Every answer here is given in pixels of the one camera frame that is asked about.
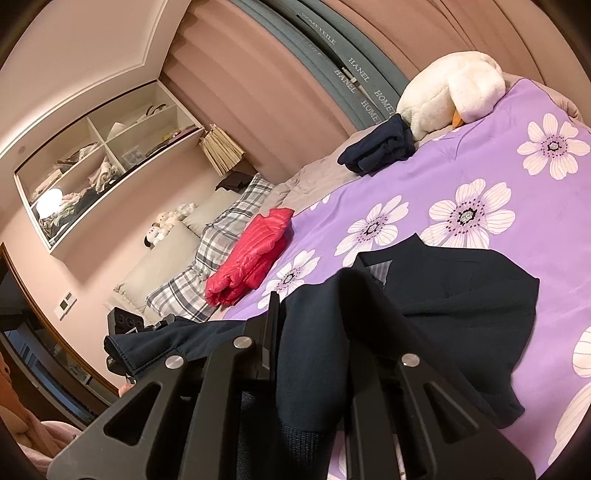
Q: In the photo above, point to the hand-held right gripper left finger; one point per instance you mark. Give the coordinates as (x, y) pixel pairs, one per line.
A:
(268, 332)

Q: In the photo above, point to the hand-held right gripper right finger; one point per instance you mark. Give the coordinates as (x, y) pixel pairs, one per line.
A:
(415, 383)

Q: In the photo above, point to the navy zip jacket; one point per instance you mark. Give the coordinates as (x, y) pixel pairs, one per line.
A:
(461, 300)

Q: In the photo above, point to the pale clothes pile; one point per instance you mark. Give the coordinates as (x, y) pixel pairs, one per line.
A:
(102, 173)

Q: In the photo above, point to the folded navy clothes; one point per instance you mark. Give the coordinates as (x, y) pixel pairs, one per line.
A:
(376, 147)

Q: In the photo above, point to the large beige pillow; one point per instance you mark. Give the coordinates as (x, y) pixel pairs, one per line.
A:
(157, 267)

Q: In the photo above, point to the red puffer jacket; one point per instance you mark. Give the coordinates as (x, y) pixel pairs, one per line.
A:
(249, 258)

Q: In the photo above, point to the dark wooden furniture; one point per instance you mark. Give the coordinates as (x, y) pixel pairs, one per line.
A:
(41, 341)

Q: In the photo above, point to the grey plaid pillow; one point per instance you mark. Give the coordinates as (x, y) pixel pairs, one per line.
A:
(221, 240)

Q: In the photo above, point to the white plush toys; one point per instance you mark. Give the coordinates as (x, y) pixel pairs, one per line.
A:
(168, 224)

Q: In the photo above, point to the small beige pillow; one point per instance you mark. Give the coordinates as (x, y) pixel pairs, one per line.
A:
(207, 212)

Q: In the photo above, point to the round white lamp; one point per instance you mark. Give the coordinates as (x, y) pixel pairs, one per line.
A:
(49, 203)

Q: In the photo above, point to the dark brown cloth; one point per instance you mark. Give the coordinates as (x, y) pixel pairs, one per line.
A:
(235, 182)

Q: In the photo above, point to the person's pink robe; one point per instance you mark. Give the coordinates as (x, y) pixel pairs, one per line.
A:
(27, 438)

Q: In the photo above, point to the beige bed sheet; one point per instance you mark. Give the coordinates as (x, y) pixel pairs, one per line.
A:
(314, 180)

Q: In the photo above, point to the beige tassel fringe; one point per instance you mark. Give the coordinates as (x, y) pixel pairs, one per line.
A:
(224, 147)

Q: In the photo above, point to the purple floral blanket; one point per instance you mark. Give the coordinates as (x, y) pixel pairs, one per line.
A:
(508, 161)

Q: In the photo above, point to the pink curtain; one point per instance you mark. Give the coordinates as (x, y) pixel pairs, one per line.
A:
(258, 92)

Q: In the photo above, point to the grey-green printed curtain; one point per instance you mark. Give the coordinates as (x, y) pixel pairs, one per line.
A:
(323, 60)

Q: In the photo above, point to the white plush goose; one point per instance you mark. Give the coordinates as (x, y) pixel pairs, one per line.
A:
(443, 87)

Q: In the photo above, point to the wall switch panel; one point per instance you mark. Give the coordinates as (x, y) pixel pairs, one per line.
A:
(64, 304)

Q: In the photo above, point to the white wall shelf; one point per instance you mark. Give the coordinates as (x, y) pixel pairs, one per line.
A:
(115, 134)

